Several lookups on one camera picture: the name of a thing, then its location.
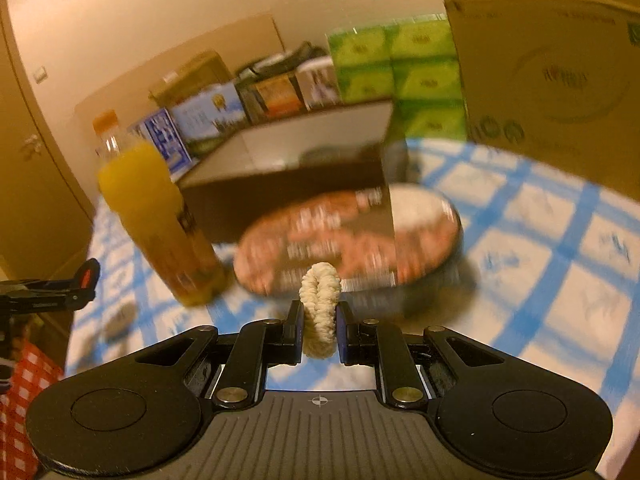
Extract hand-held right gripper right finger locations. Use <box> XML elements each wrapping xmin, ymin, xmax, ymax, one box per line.
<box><xmin>336</xmin><ymin>302</ymin><xmax>506</xmax><ymax>406</ymax></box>

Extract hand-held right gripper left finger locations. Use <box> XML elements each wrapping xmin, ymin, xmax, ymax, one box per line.
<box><xmin>135</xmin><ymin>300</ymin><xmax>304</xmax><ymax>409</ymax></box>

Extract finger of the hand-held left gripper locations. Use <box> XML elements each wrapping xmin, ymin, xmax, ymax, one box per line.
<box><xmin>65</xmin><ymin>258</ymin><xmax>101</xmax><ymax>310</ymax></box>

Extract cream scrunchie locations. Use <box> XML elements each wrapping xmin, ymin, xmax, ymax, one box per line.
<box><xmin>299</xmin><ymin>262</ymin><xmax>342</xmax><ymax>359</ymax></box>

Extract orange juice bottle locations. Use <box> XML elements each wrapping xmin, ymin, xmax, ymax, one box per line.
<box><xmin>92</xmin><ymin>110</ymin><xmax>228</xmax><ymax>308</ymax></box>

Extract beige wardrobe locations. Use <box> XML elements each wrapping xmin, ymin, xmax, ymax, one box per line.
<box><xmin>0</xmin><ymin>0</ymin><xmax>96</xmax><ymax>281</ymax></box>

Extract red checked cloth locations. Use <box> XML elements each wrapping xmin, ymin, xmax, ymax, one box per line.
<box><xmin>0</xmin><ymin>342</ymin><xmax>63</xmax><ymax>480</ymax></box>

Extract blue white milk carton case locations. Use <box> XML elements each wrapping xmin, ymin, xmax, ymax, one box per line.
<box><xmin>127</xmin><ymin>107</ymin><xmax>193</xmax><ymax>181</ymax></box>

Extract blue checked tablecloth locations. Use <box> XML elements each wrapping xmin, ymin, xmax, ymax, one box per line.
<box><xmin>65</xmin><ymin>137</ymin><xmax>640</xmax><ymax>406</ymax></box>

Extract blue cow print box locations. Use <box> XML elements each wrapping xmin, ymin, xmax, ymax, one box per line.
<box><xmin>170</xmin><ymin>82</ymin><xmax>251</xmax><ymax>156</ymax></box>

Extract small brown cardboard box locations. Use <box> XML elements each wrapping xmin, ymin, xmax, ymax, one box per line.
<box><xmin>148</xmin><ymin>50</ymin><xmax>236</xmax><ymax>108</ymax></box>

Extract orange snack box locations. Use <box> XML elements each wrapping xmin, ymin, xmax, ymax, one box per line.
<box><xmin>250</xmin><ymin>72</ymin><xmax>306</xmax><ymax>116</ymax></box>

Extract white box with figure picture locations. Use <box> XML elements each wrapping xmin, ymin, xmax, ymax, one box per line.
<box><xmin>295</xmin><ymin>57</ymin><xmax>341</xmax><ymax>111</ymax></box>

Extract stack of green tissue packs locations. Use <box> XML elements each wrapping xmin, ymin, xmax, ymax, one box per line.
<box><xmin>327</xmin><ymin>15</ymin><xmax>468</xmax><ymax>141</ymax></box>

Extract cardboard box with round logo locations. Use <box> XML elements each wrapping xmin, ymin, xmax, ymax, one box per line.
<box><xmin>445</xmin><ymin>0</ymin><xmax>640</xmax><ymax>201</ymax></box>

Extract black cable bundle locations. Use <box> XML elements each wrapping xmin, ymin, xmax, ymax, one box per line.
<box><xmin>235</xmin><ymin>42</ymin><xmax>331</xmax><ymax>91</ymax></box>

